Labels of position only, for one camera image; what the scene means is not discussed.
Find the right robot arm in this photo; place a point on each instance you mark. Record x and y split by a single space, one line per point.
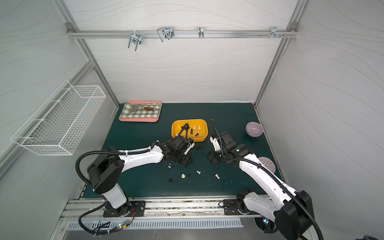
289 210

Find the metal hook clamp right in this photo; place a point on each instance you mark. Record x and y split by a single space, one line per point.
273 34

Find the wooden handled spatula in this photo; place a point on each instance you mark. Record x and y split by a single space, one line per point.
140 107

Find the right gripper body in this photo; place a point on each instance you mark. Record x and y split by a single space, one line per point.
216 154

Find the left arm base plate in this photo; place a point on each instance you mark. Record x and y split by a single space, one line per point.
129 209

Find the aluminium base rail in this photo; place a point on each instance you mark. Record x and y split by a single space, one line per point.
158 208

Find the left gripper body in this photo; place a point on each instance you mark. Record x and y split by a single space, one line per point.
182 158

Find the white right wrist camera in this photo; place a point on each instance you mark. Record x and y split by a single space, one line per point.
216 144

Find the aluminium crossbar rail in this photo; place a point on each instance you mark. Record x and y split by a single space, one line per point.
179 34

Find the pink tray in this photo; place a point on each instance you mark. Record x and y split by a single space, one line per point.
142 120

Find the metal hook clamp middle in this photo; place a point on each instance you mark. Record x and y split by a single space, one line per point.
165 33

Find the white wire basket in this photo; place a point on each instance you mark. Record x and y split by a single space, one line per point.
57 127

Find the metal hook clamp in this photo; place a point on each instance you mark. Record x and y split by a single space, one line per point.
273 34
165 33
136 40

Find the metal hook clamp left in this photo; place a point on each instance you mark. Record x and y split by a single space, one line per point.
136 40

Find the pink striped plate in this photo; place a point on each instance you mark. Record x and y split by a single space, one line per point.
268 163

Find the green checkered cloth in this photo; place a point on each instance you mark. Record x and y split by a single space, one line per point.
127 114

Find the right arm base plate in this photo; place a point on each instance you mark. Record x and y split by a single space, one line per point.
234 207

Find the yellow plastic storage box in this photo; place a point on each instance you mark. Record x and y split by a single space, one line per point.
197 131

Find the metal hook small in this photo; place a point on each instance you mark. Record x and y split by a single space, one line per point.
201 32

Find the purple bowl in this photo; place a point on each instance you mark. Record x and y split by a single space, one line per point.
254 129

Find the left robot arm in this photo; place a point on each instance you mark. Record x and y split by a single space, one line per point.
104 172

